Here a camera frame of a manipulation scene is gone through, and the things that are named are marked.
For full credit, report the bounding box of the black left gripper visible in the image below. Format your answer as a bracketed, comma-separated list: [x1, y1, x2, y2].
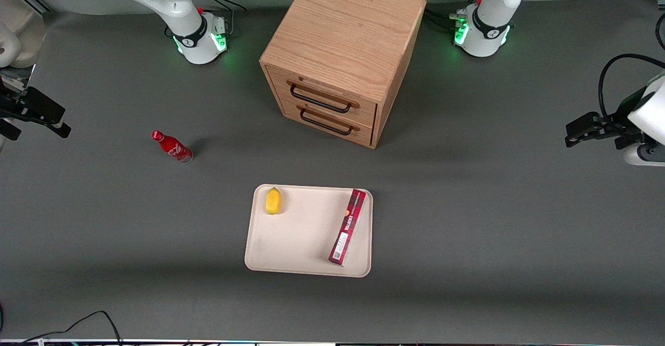
[565, 87, 647, 151]

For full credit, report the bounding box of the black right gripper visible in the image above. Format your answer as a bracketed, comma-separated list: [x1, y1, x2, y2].
[0, 77, 72, 141]

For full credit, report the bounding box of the red coke bottle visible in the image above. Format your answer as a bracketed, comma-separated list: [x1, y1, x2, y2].
[151, 130, 194, 164]

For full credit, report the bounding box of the beige plastic tray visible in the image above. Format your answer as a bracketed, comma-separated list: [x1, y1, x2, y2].
[244, 184, 374, 278]

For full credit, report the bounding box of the yellow lemon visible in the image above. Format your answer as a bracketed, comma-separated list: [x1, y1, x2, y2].
[265, 187, 283, 216]

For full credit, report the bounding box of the red cardboard box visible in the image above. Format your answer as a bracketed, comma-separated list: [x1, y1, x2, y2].
[328, 189, 367, 267]

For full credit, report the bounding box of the wooden drawer front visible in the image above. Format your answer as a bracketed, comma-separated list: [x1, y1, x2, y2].
[266, 65, 379, 128]
[280, 99, 376, 148]

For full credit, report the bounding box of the wooden drawer cabinet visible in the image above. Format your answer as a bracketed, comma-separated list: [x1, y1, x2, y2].
[259, 0, 428, 150]

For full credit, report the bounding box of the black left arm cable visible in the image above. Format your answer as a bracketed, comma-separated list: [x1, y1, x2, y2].
[597, 54, 665, 119]

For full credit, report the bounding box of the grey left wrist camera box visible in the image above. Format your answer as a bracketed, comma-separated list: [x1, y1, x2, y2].
[623, 142, 665, 167]

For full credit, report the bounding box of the black left base cable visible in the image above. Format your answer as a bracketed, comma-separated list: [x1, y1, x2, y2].
[423, 0, 486, 31]

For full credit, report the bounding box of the black cable on table edge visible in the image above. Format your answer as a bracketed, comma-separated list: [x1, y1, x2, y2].
[13, 311, 124, 346]

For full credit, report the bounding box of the black metal drawer handle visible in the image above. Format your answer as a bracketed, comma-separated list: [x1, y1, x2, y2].
[299, 107, 355, 137]
[289, 84, 353, 114]

